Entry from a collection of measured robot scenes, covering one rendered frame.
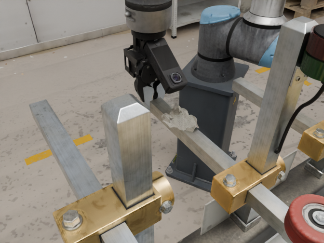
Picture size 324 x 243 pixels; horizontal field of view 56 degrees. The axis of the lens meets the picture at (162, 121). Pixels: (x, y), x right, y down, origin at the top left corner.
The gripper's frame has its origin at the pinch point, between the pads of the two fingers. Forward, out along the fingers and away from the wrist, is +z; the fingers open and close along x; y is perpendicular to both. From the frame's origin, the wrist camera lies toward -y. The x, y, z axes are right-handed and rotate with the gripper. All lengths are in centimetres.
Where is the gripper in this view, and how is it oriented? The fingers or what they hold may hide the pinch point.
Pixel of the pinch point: (154, 109)
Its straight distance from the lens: 72.8
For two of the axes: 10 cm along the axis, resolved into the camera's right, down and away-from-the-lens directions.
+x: -8.4, 3.4, -4.3
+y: -5.5, -5.5, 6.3
